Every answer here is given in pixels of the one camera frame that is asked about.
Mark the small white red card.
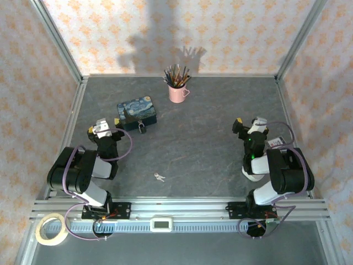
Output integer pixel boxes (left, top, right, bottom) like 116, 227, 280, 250
266, 136, 285, 149

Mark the starry night tin box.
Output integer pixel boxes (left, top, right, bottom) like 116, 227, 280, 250
116, 96, 158, 132

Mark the pink metal bucket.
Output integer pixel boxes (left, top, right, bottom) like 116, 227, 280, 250
168, 82, 191, 104

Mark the masking tape roll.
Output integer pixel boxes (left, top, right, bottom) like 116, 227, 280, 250
35, 213, 69, 246

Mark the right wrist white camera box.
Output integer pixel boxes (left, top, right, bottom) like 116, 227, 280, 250
248, 116, 269, 135

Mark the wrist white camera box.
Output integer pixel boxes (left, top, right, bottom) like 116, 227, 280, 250
92, 118, 113, 139
248, 116, 269, 135

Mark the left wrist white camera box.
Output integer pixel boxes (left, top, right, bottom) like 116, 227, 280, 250
92, 118, 113, 139

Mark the aluminium side rail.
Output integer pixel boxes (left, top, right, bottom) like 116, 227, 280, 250
275, 77, 317, 200
44, 77, 89, 200

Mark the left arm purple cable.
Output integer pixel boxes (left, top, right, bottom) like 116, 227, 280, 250
63, 126, 134, 241

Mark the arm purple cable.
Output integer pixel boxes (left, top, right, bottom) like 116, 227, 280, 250
63, 126, 134, 241
238, 120, 309, 240

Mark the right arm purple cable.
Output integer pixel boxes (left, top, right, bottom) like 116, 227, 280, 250
238, 120, 309, 240

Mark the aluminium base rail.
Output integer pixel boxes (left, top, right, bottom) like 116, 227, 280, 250
30, 196, 331, 222

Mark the aluminium frame post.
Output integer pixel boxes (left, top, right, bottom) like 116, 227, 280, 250
30, 0, 84, 84
275, 0, 329, 82

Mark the grey slotted cable duct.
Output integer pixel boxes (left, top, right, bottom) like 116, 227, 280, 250
44, 220, 280, 234

